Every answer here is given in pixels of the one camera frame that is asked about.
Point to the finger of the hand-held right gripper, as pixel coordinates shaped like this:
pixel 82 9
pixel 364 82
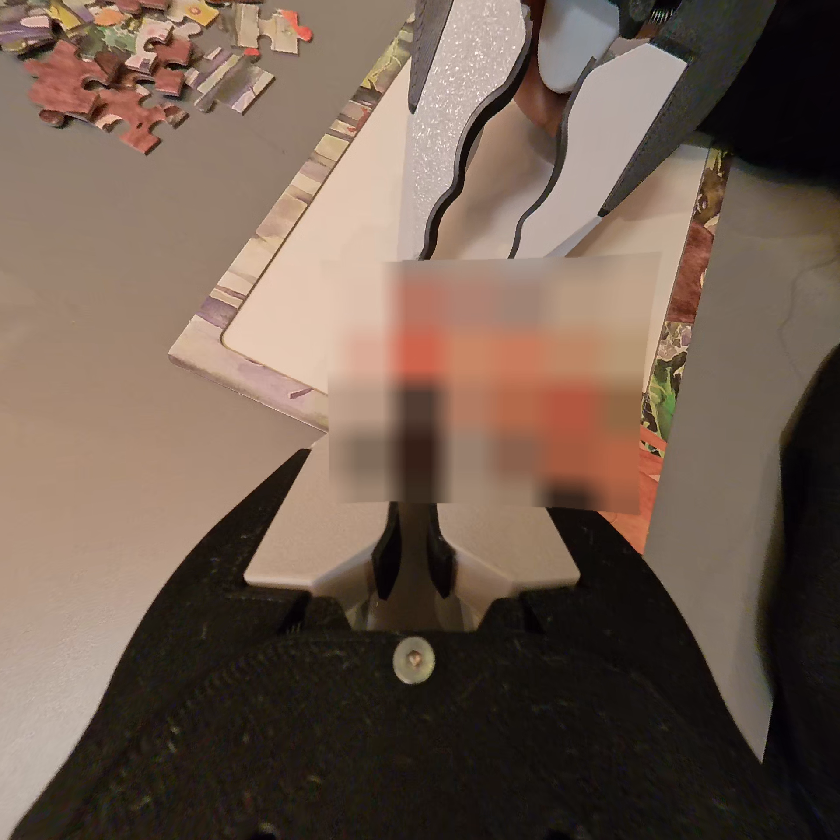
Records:
pixel 623 118
pixel 453 118

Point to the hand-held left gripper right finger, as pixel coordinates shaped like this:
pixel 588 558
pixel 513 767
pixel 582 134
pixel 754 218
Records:
pixel 512 551

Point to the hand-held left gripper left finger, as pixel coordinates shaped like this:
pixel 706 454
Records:
pixel 295 551

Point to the assembled lion puzzle section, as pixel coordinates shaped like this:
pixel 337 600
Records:
pixel 633 528

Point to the printed frame puzzle tray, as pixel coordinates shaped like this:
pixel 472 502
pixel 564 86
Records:
pixel 295 315

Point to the person's right hand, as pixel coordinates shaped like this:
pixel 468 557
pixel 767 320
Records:
pixel 538 108

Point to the pile of loose puzzle pieces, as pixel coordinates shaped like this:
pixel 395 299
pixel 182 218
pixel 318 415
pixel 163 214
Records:
pixel 65 79

